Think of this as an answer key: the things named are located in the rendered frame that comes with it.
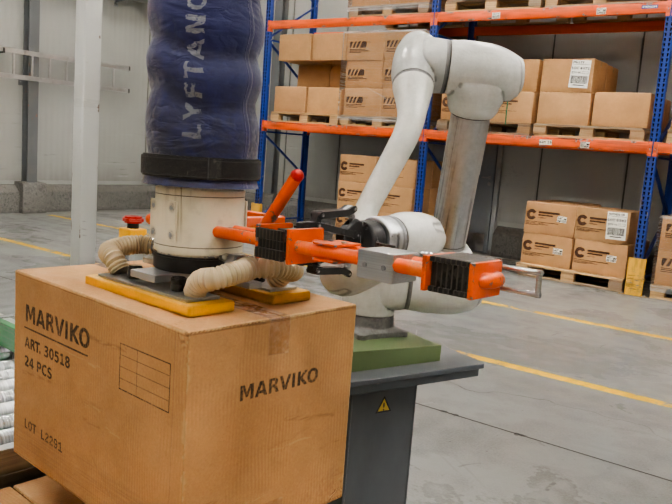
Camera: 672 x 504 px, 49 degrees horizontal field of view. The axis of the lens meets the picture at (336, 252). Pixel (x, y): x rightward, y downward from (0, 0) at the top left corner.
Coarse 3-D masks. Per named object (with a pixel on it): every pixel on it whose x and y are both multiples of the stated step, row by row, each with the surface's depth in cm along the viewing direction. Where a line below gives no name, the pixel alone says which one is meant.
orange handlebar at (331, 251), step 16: (240, 240) 130; (320, 240) 123; (336, 240) 121; (320, 256) 117; (336, 256) 114; (352, 256) 112; (416, 256) 111; (400, 272) 107; (416, 272) 104; (496, 272) 99
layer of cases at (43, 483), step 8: (32, 480) 162; (40, 480) 163; (48, 480) 163; (8, 488) 158; (16, 488) 159; (24, 488) 159; (32, 488) 159; (40, 488) 159; (48, 488) 159; (56, 488) 160; (64, 488) 160; (0, 496) 154; (8, 496) 155; (16, 496) 155; (24, 496) 156; (32, 496) 155; (40, 496) 156; (48, 496) 156; (56, 496) 156; (64, 496) 156; (72, 496) 157
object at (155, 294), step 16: (128, 272) 140; (112, 288) 138; (128, 288) 134; (144, 288) 133; (160, 288) 133; (176, 288) 131; (160, 304) 127; (176, 304) 124; (192, 304) 124; (208, 304) 125; (224, 304) 128
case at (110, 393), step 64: (64, 320) 140; (128, 320) 125; (192, 320) 121; (256, 320) 125; (320, 320) 136; (64, 384) 142; (128, 384) 126; (192, 384) 116; (256, 384) 126; (320, 384) 139; (64, 448) 143; (128, 448) 127; (192, 448) 118; (256, 448) 129; (320, 448) 141
